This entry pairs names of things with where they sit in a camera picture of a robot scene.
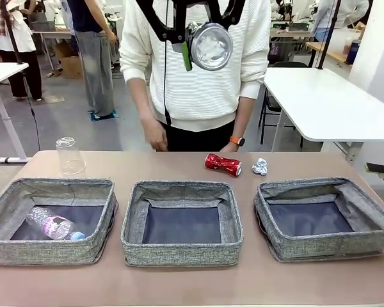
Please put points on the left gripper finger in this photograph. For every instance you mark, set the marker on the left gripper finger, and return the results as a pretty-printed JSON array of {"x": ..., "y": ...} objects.
[
  {"x": 232, "y": 11},
  {"x": 171, "y": 33}
]

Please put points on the crushed red drink can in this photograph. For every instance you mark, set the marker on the crushed red drink can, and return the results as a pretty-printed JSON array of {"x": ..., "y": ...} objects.
[{"x": 224, "y": 164}]

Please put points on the clear plastic bottle blue cap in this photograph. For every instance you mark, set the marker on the clear plastic bottle blue cap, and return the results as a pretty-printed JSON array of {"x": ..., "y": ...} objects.
[{"x": 51, "y": 224}]

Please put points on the person's left forearm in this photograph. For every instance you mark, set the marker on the person's left forearm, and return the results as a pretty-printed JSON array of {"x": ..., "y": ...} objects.
[{"x": 244, "y": 118}]

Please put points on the person's right forearm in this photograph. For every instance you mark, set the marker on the person's right forearm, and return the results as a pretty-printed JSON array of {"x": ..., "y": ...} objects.
[{"x": 140, "y": 99}]

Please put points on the person's right hand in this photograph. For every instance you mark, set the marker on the person's right hand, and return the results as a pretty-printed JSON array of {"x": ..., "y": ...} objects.
[{"x": 156, "y": 136}]

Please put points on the person's left hand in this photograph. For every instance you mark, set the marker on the person's left hand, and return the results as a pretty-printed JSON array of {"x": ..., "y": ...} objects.
[{"x": 231, "y": 148}]

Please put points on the green edged background table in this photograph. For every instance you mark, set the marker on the green edged background table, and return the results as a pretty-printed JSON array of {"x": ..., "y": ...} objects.
[{"x": 288, "y": 32}]

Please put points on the white knit sweater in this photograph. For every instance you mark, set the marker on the white knit sweater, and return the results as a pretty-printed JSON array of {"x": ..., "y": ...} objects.
[{"x": 204, "y": 92}]

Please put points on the white table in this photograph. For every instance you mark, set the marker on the white table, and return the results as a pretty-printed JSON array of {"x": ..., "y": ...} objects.
[
  {"x": 0, "y": 73},
  {"x": 323, "y": 102}
]

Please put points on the bystander in grey trousers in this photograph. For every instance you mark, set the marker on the bystander in grey trousers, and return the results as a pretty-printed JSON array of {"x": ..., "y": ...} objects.
[{"x": 96, "y": 64}]

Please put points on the wooden top table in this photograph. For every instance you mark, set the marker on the wooden top table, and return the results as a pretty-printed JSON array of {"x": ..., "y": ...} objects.
[{"x": 332, "y": 52}]

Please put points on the grey fabric basket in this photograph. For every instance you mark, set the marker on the grey fabric basket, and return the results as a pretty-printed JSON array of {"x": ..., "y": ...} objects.
[
  {"x": 323, "y": 247},
  {"x": 35, "y": 252},
  {"x": 179, "y": 254}
]

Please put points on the black stand pole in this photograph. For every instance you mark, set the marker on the black stand pole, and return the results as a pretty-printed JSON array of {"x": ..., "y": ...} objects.
[
  {"x": 14, "y": 44},
  {"x": 325, "y": 48}
]

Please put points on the bystander in light blue shirt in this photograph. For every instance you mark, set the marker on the bystander in light blue shirt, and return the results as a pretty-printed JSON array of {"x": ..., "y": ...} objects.
[{"x": 332, "y": 19}]

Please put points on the large cardboard box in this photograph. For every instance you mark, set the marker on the large cardboard box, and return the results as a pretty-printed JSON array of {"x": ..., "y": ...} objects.
[{"x": 72, "y": 67}]

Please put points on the small cardboard box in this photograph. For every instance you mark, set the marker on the small cardboard box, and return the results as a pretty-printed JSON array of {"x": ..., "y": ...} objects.
[{"x": 62, "y": 50}]

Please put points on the black trousers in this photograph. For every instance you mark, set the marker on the black trousers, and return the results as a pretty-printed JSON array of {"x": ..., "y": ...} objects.
[{"x": 204, "y": 140}]

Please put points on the wooden background desk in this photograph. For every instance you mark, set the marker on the wooden background desk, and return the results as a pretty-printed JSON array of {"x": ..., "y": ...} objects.
[{"x": 51, "y": 32}]

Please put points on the orange wrist watch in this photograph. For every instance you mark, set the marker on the orange wrist watch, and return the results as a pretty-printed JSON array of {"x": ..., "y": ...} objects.
[{"x": 237, "y": 141}]

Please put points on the crumpled white paper ball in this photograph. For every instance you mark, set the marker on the crumpled white paper ball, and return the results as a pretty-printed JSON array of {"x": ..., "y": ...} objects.
[{"x": 260, "y": 167}]

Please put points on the bystander in plaid shirt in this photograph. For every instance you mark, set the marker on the bystander in plaid shirt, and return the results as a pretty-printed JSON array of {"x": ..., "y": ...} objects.
[{"x": 16, "y": 38}]

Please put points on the clear plastic cup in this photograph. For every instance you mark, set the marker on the clear plastic cup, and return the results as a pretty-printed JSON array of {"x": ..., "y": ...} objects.
[{"x": 69, "y": 156}]

